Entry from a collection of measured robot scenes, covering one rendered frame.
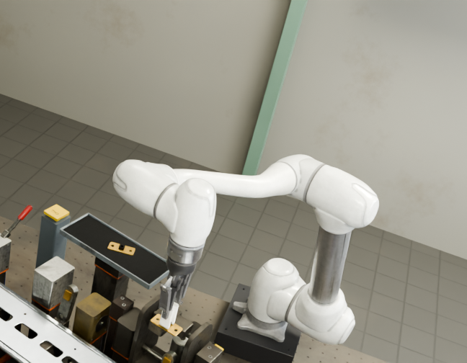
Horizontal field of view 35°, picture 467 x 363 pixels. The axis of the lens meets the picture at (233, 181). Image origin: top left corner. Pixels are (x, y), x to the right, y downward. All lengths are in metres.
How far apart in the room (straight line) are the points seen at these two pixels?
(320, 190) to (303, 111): 2.70
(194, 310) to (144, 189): 1.21
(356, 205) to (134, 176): 0.67
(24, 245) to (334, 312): 1.29
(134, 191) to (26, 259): 1.29
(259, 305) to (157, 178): 1.02
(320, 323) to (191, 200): 1.00
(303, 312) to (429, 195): 2.54
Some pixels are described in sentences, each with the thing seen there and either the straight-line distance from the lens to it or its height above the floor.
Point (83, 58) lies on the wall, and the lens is 5.23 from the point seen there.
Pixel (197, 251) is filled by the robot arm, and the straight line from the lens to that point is 1.81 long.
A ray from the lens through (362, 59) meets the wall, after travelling 4.66.
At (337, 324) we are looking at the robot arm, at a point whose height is 1.02.
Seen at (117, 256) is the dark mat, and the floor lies 1.16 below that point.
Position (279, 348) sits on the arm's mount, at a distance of 2.76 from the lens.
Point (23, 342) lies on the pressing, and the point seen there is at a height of 1.00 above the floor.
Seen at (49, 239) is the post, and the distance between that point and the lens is 2.56.
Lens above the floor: 2.65
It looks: 31 degrees down
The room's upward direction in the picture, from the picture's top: 16 degrees clockwise
